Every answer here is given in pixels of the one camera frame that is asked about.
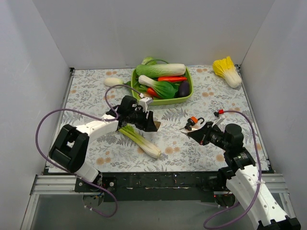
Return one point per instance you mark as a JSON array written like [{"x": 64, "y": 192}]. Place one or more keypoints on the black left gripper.
[{"x": 141, "y": 118}]

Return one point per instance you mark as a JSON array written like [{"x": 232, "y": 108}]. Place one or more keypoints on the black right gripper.
[{"x": 204, "y": 133}]

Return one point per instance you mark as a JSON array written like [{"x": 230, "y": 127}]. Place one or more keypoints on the brass silver padlock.
[{"x": 157, "y": 124}]

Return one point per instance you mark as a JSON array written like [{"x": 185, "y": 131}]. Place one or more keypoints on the orange black padlock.
[{"x": 193, "y": 120}]

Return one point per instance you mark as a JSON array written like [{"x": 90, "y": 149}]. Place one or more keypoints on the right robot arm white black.
[{"x": 241, "y": 177}]

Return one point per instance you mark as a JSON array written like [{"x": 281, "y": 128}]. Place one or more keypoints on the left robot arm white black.
[{"x": 70, "y": 147}]

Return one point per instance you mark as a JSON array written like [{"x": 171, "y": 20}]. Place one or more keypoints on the celery stalk toy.
[{"x": 148, "y": 147}]

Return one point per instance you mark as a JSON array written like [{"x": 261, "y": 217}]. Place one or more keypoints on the green plastic basket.
[{"x": 157, "y": 101}]

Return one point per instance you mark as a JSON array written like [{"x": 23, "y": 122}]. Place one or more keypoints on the small red chili toy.
[{"x": 152, "y": 92}]

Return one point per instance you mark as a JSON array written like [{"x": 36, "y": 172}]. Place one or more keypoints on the bok choy toy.
[{"x": 164, "y": 89}]

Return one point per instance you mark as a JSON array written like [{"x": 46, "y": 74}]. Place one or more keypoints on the floral patterned table mat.
[{"x": 114, "y": 152}]

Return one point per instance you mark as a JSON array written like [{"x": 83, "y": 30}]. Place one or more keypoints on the purple eggplant toy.
[{"x": 184, "y": 89}]

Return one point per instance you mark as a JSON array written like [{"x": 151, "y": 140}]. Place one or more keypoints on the green napa cabbage toy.
[{"x": 161, "y": 70}]

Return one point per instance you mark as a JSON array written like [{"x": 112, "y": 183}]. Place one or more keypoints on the white radish toy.
[{"x": 115, "y": 81}]

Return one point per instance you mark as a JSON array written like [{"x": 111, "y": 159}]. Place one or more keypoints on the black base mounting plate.
[{"x": 168, "y": 186}]

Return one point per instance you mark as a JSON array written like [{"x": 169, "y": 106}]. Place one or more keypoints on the light green leaf toy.
[{"x": 149, "y": 61}]

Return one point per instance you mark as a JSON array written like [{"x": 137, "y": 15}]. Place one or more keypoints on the yellow white cabbage toy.
[{"x": 226, "y": 69}]

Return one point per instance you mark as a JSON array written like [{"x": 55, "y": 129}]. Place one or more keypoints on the aluminium frame rail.
[{"x": 65, "y": 184}]

